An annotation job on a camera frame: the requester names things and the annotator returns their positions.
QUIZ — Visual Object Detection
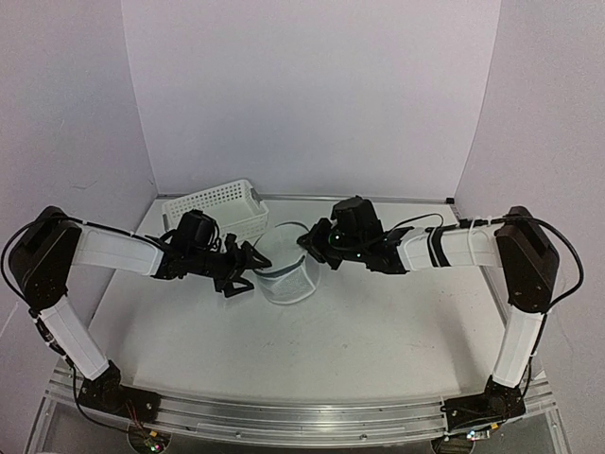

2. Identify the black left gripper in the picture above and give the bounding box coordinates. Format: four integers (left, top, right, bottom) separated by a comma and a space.
189, 240, 272, 298

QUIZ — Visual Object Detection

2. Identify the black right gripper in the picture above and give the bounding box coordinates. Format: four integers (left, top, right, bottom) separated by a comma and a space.
297, 218, 365, 271

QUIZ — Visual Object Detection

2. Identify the white mesh laundry bag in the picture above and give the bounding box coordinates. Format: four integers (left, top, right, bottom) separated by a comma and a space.
253, 221, 320, 306

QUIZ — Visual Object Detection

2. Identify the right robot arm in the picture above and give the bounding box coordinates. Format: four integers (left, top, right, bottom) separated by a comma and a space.
297, 196, 560, 430

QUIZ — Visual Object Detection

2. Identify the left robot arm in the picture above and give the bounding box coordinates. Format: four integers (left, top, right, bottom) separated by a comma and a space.
1, 206, 271, 423

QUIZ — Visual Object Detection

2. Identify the white perforated plastic basket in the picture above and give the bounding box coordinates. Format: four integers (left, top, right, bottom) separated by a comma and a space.
162, 179, 269, 240

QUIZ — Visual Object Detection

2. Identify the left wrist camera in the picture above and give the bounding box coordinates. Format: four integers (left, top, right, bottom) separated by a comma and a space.
223, 233, 239, 253

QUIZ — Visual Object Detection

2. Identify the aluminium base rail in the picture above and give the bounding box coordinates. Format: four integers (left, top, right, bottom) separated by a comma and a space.
27, 363, 568, 454

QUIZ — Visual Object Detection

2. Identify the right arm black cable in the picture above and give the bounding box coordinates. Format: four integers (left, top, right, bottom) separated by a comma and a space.
385, 211, 583, 316

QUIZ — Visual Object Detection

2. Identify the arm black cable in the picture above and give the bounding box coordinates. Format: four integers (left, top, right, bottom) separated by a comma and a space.
385, 211, 583, 316
0, 218, 138, 313

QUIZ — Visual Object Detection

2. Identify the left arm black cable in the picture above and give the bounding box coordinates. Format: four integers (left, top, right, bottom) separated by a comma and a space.
0, 218, 138, 313

